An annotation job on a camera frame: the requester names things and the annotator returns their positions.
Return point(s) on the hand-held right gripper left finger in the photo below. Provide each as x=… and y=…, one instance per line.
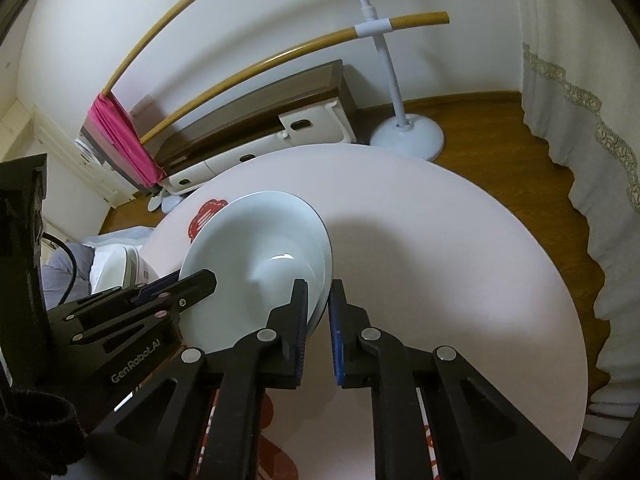
x=295, y=350

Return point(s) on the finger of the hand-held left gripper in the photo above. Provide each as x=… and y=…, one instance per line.
x=100, y=307
x=165, y=305

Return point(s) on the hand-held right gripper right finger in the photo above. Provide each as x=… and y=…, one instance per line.
x=336, y=345

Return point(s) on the person's left forearm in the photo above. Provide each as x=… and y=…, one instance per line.
x=30, y=435

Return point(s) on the grey cloth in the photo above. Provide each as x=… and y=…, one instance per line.
x=55, y=280

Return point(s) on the cream cupboard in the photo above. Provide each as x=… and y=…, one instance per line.
x=75, y=170

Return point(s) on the pink cloth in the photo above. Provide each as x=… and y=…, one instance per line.
x=127, y=140

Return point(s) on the white floor stand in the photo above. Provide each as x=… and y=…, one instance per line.
x=407, y=135

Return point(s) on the brown and white low cabinet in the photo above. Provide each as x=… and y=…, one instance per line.
x=280, y=95

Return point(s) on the long curved wooden pole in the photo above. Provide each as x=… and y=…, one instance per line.
x=165, y=15

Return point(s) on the short curved wooden pole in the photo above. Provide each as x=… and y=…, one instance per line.
x=420, y=19

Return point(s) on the white lace curtain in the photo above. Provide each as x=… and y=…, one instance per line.
x=590, y=110

